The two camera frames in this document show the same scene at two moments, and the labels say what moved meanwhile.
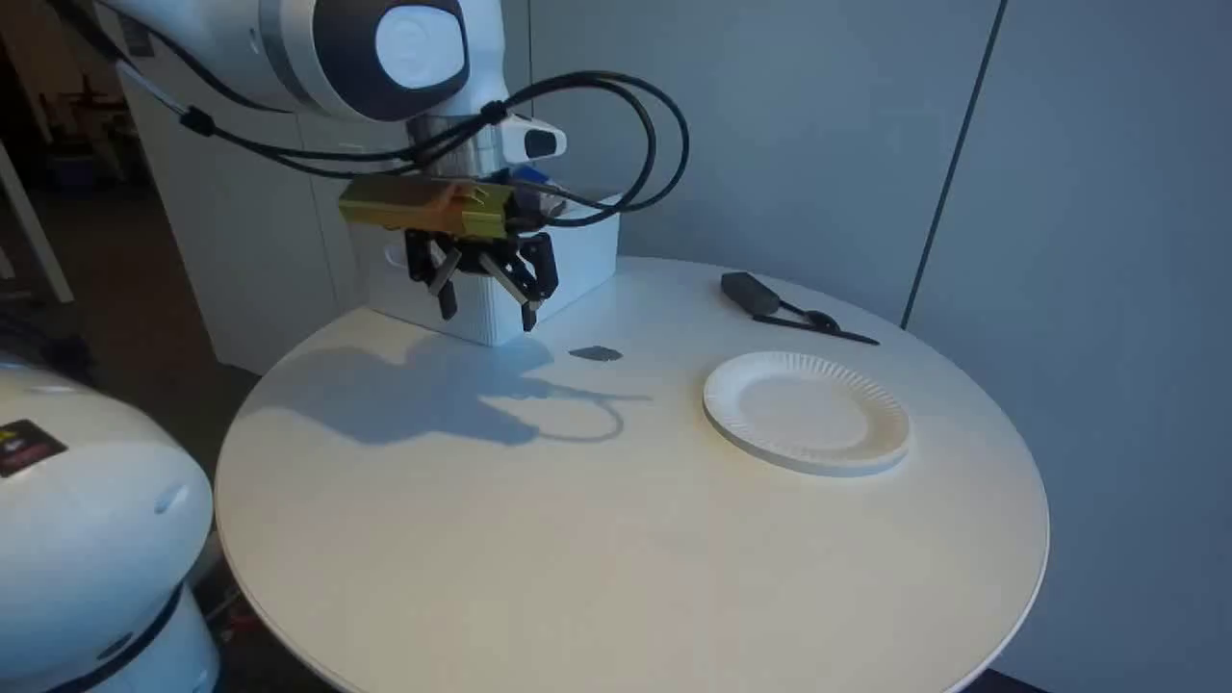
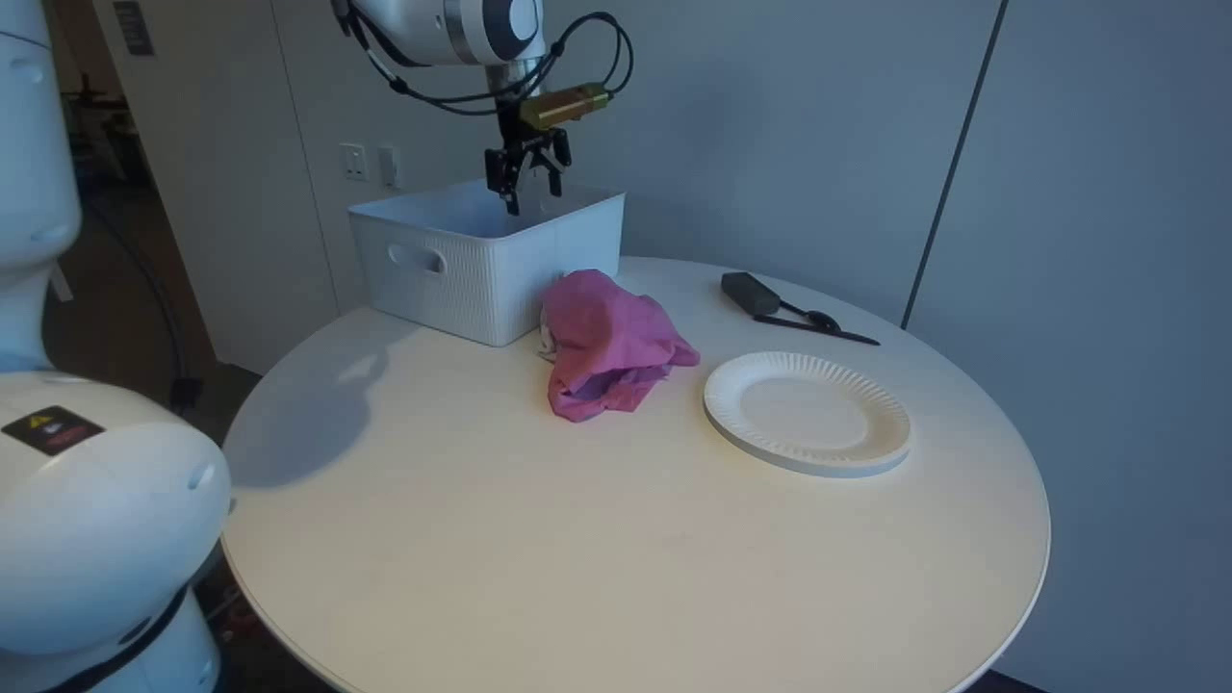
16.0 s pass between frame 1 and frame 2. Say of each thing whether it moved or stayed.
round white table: stayed
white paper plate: stayed
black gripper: moved
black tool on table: stayed
